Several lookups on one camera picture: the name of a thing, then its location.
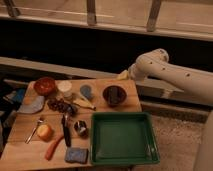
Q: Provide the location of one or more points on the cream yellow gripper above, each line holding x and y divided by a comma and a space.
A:
124, 75

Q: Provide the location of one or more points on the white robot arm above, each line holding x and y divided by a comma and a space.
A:
198, 82

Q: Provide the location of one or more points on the dark brown bowl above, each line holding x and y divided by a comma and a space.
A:
114, 95

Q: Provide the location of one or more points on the banana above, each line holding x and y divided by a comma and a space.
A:
84, 104

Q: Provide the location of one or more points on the white cup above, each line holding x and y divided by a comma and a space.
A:
65, 87

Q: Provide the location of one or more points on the green plastic tray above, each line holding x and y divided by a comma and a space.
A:
122, 138

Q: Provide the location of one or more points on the dark metal cup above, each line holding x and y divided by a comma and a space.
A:
81, 128

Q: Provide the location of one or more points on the dark grape bunch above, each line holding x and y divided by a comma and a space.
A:
62, 106

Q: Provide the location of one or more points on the red bowl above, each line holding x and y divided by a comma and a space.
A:
44, 86

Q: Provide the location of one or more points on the grey blue plate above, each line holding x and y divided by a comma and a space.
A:
34, 107

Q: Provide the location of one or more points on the blue sponge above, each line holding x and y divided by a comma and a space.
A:
76, 155

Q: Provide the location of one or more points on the yellow apple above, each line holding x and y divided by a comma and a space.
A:
44, 132

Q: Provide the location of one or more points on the orange carrot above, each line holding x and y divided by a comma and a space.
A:
50, 151

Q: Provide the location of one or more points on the metal fork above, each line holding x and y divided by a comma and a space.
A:
39, 122

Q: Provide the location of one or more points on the black handled knife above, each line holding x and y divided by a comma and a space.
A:
66, 131

